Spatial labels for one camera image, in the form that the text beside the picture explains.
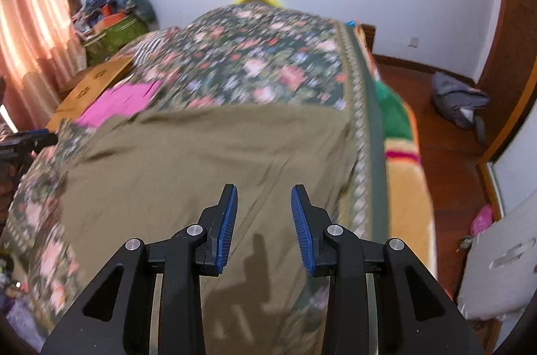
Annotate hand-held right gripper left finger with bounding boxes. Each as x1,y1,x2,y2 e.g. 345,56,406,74
41,184,238,355

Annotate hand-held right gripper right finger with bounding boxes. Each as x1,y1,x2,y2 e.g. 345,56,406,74
291,184,486,355

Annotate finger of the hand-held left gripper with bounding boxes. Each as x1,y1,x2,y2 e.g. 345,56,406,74
0,129,58,172

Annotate olive green pants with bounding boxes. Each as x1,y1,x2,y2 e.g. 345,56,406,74
59,103,361,355

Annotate cardboard box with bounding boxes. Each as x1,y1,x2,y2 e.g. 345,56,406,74
45,56,135,133

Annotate pink cloth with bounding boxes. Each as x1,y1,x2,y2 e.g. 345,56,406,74
76,80,163,129

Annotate pink curtain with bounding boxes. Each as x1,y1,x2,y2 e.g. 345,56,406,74
0,0,91,129

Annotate striped colourful blanket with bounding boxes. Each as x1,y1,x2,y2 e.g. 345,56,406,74
348,21,439,284

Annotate green fabric storage box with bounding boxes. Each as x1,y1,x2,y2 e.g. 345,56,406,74
83,14,151,67

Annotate black-and-white striped cloth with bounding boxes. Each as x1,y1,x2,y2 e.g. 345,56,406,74
128,33,168,66

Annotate pile of clothes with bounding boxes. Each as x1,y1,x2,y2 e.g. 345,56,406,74
71,0,157,34

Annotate floral bedspread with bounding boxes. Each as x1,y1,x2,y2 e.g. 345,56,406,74
0,1,389,355

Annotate pink plastic bag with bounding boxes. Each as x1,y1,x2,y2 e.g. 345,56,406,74
470,205,493,238

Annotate white pillow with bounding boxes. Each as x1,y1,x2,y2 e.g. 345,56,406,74
455,191,537,322

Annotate grey bag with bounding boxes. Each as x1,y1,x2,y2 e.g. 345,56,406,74
431,72,491,146

